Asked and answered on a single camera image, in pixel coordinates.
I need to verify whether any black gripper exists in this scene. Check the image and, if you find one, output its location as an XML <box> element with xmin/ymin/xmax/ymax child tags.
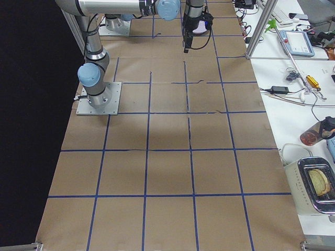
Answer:
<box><xmin>183</xmin><ymin>17</ymin><xmax>195</xmax><ymax>53</ymax></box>

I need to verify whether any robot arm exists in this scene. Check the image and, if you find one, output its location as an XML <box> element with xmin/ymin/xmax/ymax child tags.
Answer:
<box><xmin>56</xmin><ymin>1</ymin><xmax>181</xmax><ymax>109</ymax></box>
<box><xmin>105</xmin><ymin>1</ymin><xmax>213</xmax><ymax>31</ymax></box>

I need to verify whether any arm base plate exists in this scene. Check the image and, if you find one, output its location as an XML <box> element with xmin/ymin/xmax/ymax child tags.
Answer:
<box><xmin>76</xmin><ymin>82</ymin><xmax>122</xmax><ymax>116</ymax></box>
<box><xmin>99</xmin><ymin>17</ymin><xmax>131</xmax><ymax>37</ymax></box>

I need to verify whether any aluminium frame post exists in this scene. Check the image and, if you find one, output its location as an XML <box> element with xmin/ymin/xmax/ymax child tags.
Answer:
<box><xmin>245</xmin><ymin>0</ymin><xmax>277</xmax><ymax>59</ymax></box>

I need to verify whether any lavender round plate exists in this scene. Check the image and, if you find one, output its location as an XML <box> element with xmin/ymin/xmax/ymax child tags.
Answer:
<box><xmin>193</xmin><ymin>21</ymin><xmax>208</xmax><ymax>36</ymax></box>

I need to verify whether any yellow tool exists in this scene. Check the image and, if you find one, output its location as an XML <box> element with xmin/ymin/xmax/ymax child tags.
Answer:
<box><xmin>306</xmin><ymin>75</ymin><xmax>321</xmax><ymax>91</ymax></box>

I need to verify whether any white toaster with bread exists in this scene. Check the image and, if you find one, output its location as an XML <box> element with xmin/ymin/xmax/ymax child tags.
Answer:
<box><xmin>284</xmin><ymin>156</ymin><xmax>334</xmax><ymax>218</ymax></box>

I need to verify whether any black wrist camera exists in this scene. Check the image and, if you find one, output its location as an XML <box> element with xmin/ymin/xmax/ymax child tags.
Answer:
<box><xmin>201</xmin><ymin>11</ymin><xmax>214</xmax><ymax>30</ymax></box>

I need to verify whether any glass bottle black lid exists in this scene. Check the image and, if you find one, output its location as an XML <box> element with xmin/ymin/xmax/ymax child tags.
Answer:
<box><xmin>300</xmin><ymin>116</ymin><xmax>334</xmax><ymax>146</ymax></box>

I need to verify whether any black power brick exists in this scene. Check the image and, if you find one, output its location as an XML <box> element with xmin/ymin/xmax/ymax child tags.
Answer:
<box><xmin>270</xmin><ymin>86</ymin><xmax>289</xmax><ymax>95</ymax></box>

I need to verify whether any blue teach pendant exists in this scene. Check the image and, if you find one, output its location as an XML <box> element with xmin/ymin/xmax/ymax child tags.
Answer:
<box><xmin>280</xmin><ymin>30</ymin><xmax>315</xmax><ymax>57</ymax></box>

